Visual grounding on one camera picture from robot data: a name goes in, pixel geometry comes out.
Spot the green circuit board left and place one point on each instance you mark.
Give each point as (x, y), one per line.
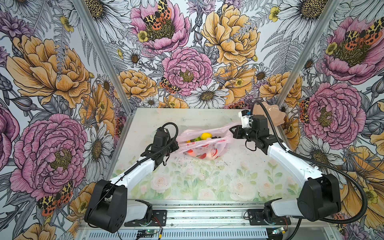
(146, 234)

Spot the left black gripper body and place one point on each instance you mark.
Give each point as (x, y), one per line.
(172, 147)

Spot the fake yellow lemon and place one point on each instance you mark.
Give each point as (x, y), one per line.
(206, 136)

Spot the white slotted cable duct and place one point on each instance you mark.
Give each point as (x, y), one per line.
(182, 234)

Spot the aluminium front rail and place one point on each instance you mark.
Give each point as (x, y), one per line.
(198, 214)

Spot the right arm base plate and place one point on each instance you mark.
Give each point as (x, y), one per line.
(259, 217)

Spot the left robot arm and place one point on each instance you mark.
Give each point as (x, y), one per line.
(109, 207)

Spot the left aluminium frame post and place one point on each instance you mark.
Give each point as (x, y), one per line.
(93, 33)

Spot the fake green custard apple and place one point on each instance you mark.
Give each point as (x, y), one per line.
(196, 139)

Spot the pink plastic bag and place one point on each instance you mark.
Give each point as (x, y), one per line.
(210, 149)

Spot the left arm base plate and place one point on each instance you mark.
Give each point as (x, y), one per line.
(157, 218)

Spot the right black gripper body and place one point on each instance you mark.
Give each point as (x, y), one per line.
(245, 133)

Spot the green circuit board right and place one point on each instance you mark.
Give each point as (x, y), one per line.
(278, 231)

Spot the aluminium frame post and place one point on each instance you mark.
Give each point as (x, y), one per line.
(93, 33)
(313, 38)

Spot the right aluminium frame post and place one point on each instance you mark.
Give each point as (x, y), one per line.
(313, 38)

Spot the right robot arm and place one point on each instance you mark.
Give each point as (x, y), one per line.
(319, 197)

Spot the green circuit board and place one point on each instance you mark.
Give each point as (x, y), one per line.
(278, 231)
(146, 234)

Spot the pink petal-shaped bowl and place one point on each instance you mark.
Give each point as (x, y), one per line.
(276, 115)

